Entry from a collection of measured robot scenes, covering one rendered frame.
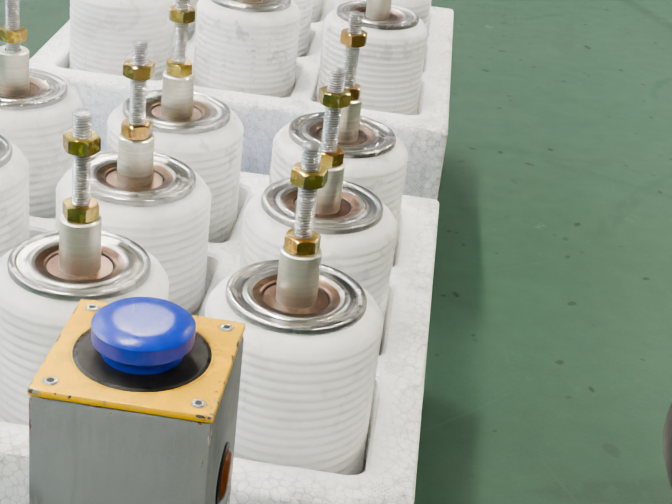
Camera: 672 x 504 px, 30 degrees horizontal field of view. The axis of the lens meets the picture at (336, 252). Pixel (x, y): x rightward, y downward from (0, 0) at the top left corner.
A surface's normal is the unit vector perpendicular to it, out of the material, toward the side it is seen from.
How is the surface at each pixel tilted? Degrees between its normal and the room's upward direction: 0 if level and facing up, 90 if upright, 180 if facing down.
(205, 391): 0
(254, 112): 90
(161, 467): 90
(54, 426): 90
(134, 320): 0
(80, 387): 0
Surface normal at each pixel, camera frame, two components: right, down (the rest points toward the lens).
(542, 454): 0.11, -0.88
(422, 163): -0.10, 0.45
